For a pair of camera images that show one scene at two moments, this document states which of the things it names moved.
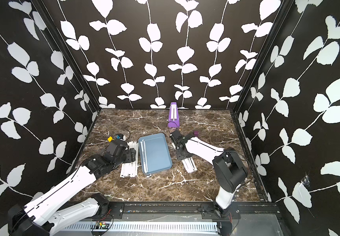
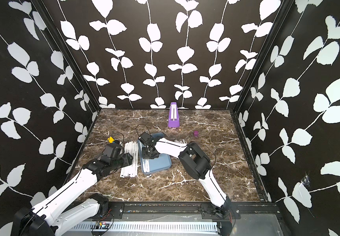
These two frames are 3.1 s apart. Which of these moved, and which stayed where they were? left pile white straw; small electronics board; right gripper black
Moved: right gripper black
Stayed: small electronics board; left pile white straw
